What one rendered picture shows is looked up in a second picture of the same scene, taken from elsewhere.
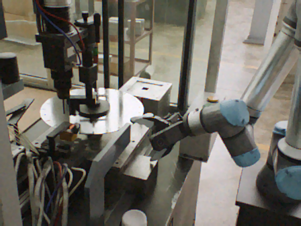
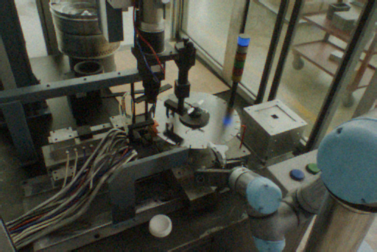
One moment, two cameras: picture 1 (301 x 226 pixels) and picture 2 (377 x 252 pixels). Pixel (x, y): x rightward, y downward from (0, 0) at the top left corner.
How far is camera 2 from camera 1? 56 cm
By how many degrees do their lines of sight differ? 36
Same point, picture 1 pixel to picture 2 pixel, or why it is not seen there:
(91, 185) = (112, 183)
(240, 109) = (262, 197)
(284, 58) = not seen: hidden behind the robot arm
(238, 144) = (255, 226)
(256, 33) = not seen: outside the picture
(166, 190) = (211, 219)
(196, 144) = not seen: hidden behind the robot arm
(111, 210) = (154, 205)
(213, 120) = (241, 189)
